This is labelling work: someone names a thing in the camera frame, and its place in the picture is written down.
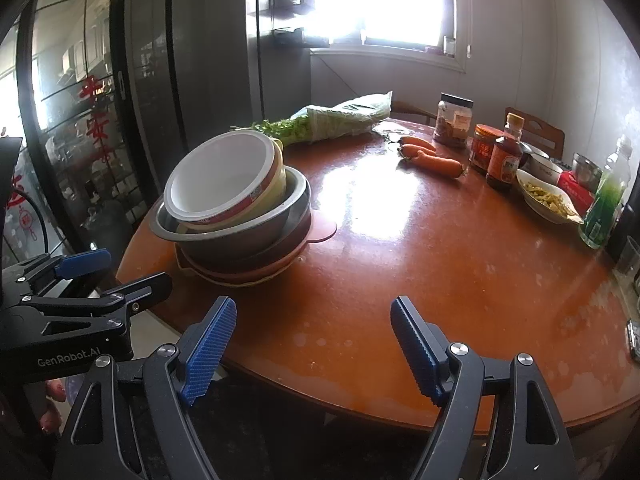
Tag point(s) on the black glass door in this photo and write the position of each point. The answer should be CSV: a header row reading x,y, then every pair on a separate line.
x,y
75,110

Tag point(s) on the glass jar with black lid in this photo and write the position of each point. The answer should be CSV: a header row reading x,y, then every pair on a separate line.
x,y
452,122

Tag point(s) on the wooden chair with curved back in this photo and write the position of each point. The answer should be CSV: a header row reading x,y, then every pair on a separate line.
x,y
407,108

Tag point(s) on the brown sauce bottle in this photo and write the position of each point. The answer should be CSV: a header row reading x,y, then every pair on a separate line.
x,y
502,167

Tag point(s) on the green drink bottle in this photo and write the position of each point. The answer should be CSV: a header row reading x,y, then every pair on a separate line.
x,y
600,210

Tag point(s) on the red packet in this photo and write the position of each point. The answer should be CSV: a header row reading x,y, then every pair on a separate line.
x,y
575,190

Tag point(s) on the black thermos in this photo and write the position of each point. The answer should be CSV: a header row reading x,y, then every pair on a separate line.
x,y
625,220

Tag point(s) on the small steel bowl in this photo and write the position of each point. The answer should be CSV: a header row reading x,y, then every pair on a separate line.
x,y
527,150

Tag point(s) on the red instant noodle cup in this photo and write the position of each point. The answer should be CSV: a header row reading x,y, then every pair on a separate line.
x,y
220,175

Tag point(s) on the large steel bowl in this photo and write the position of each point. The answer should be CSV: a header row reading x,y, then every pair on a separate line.
x,y
295,205

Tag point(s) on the white dish with food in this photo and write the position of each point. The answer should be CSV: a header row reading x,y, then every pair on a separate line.
x,y
545,197

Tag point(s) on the clear glass cup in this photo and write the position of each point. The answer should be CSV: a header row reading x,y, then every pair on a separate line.
x,y
627,257

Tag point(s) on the grey refrigerator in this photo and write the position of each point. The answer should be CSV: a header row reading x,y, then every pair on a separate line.
x,y
200,60

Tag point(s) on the window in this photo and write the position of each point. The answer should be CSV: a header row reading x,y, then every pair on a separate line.
x,y
400,0

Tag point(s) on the red chili sauce jar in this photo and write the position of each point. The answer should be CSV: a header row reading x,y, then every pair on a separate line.
x,y
485,152

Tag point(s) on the person's left hand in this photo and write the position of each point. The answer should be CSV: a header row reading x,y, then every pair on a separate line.
x,y
55,390

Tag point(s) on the long orange carrot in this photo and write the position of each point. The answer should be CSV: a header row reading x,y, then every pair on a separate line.
x,y
440,164

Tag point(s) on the silver metal object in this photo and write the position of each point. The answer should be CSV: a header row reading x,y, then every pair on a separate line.
x,y
634,342

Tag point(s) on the short orange carrot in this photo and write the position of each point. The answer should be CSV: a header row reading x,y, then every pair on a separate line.
x,y
411,150

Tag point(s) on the pink bear-shaped plate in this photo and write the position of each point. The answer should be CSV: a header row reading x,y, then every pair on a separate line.
x,y
322,230

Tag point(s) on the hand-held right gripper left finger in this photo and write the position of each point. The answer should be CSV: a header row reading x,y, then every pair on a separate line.
x,y
210,350

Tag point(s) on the steel cup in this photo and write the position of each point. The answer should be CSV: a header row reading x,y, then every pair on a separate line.
x,y
585,170

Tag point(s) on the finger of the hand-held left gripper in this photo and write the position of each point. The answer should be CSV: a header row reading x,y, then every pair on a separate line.
x,y
145,290
82,262

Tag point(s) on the celery in plastic bag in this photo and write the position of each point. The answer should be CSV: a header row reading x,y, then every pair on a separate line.
x,y
340,120

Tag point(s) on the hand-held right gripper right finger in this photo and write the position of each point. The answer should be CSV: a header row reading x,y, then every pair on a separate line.
x,y
415,350

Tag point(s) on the white ceramic bowl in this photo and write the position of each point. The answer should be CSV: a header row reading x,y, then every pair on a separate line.
x,y
545,170

